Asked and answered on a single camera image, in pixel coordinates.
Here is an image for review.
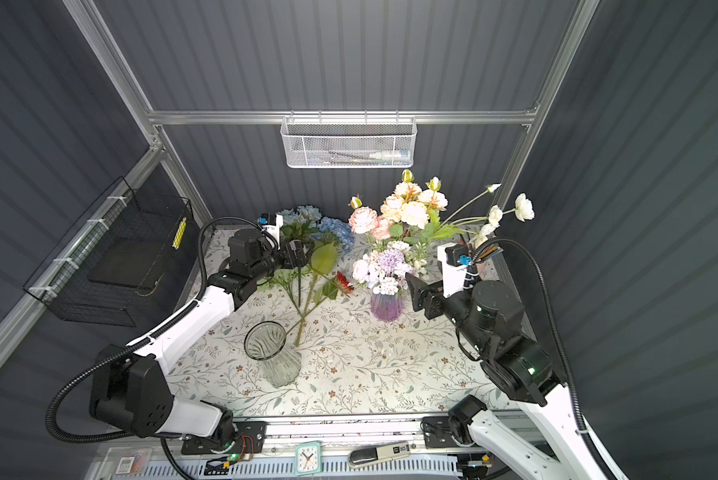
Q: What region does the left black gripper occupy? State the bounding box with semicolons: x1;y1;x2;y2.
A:
251;239;313;285

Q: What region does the blue purple glass vase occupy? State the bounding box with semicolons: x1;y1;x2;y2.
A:
370;292;404;322

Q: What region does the lilac small blossom sprig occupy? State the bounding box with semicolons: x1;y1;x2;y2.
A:
351;241;415;296

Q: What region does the light blue flower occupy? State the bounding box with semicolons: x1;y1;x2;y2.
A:
278;205;322;241

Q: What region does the blue hydrangea flower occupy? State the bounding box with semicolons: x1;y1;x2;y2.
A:
301;215;355;319

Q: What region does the pale pink peony flower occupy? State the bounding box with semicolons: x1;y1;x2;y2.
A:
380;169;434;230

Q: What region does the cream peach rose stem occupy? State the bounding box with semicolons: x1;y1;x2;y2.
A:
416;176;448;230

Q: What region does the pink rose stem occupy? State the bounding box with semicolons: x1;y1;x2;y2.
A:
348;196;393;241

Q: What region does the white poppy flower stem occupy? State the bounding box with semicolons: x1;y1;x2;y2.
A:
437;183;535;248

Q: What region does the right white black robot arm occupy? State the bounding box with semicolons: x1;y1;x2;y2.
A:
406;274;626;479

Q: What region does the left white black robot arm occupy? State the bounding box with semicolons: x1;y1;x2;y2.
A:
89;228;308;444

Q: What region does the clear ribbed glass vase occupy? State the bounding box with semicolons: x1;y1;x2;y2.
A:
243;321;302;388

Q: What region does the red flower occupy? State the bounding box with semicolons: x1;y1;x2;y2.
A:
292;270;354;347

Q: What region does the floral patterned table mat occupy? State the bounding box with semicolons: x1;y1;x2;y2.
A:
166;283;495;417

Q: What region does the grey stapler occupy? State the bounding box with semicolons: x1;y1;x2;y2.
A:
348;442;411;469

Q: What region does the small green alarm clock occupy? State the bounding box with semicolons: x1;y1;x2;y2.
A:
294;442;323;476

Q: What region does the white wire mesh basket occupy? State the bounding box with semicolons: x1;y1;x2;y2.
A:
280;117;418;169

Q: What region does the black wire basket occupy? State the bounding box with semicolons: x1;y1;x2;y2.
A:
23;182;197;328

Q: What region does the right black corrugated cable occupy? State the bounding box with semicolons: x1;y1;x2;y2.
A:
469;237;621;480

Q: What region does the black corrugated cable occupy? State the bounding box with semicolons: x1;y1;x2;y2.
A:
469;237;621;480
44;216;279;445

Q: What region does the left black corrugated cable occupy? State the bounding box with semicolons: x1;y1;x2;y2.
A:
44;216;279;445

